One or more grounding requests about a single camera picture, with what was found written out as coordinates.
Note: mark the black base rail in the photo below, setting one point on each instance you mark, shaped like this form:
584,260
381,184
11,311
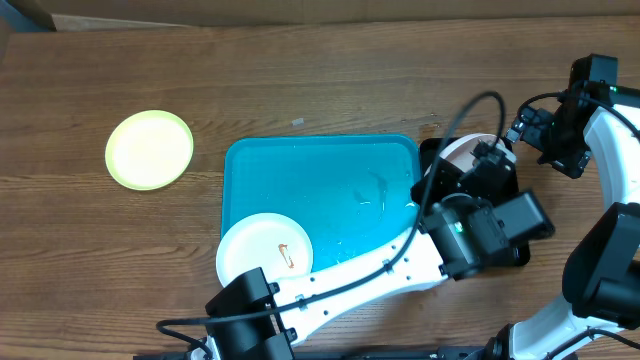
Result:
443,353

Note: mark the white plate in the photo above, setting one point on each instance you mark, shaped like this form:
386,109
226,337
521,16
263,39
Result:
273,242
459,152

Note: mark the teal plastic tray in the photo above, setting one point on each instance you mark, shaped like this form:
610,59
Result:
350,193

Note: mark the yellow-green plate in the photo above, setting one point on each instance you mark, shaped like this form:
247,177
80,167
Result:
149,150

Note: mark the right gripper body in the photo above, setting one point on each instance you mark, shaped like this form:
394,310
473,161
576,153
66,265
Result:
564,146

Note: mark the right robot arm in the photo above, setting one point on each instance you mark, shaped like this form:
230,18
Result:
597,119

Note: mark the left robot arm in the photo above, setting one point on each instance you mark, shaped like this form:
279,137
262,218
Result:
252,318

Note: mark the small clear tape piece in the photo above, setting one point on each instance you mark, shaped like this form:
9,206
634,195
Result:
298,121

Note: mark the black plastic tray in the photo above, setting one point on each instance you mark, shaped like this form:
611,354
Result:
430,150

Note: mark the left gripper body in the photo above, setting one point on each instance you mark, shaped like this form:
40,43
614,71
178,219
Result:
456,202

